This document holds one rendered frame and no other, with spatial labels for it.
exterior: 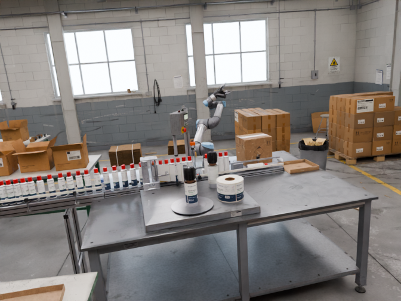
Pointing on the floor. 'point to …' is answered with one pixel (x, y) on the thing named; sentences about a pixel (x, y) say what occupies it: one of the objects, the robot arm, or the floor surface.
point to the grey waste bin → (320, 159)
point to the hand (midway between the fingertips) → (229, 86)
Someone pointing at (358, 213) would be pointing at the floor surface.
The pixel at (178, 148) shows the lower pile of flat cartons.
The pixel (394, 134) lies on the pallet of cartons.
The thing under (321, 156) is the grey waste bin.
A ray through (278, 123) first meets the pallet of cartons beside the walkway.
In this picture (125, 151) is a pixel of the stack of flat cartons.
